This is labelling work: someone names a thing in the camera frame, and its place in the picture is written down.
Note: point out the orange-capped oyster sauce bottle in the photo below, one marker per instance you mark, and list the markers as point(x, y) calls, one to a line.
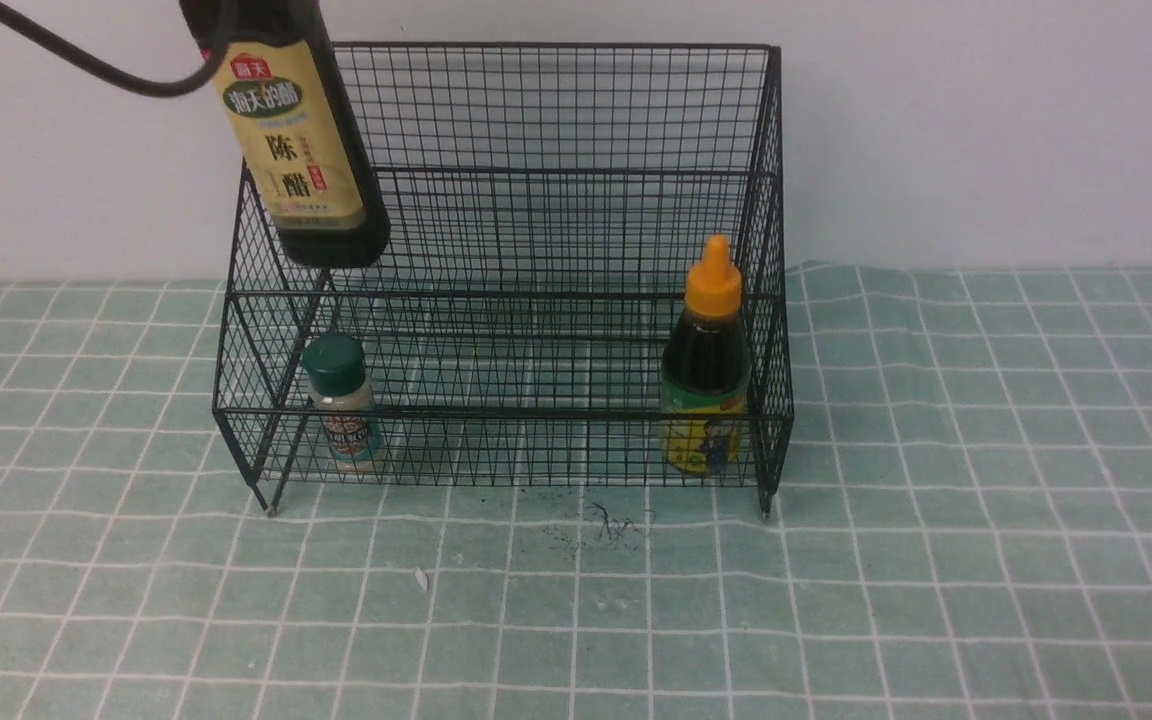
point(705, 368)

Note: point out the dark vinegar bottle yellow label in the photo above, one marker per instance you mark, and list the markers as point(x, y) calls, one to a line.
point(287, 104)

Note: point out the green-capped small spice jar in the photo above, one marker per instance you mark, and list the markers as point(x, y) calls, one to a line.
point(340, 387)

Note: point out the green checkered tablecloth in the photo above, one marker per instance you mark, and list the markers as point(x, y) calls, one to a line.
point(963, 529)

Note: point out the black wire mesh shelf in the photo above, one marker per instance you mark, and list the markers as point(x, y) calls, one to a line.
point(546, 202)

